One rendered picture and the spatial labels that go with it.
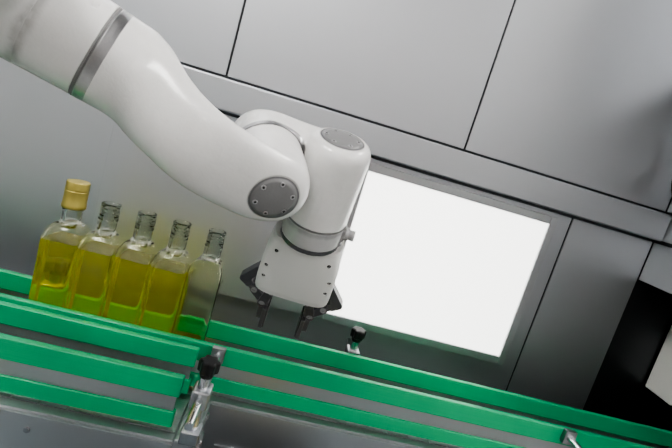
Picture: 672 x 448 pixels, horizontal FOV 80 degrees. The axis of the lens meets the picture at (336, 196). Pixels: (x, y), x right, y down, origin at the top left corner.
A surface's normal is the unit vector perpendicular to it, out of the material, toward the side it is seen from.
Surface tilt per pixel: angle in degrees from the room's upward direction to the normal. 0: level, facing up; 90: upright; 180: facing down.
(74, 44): 93
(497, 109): 90
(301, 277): 113
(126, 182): 90
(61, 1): 64
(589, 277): 90
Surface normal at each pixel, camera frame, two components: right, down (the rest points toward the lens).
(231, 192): 0.13, 0.63
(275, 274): -0.21, 0.47
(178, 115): 0.07, 0.01
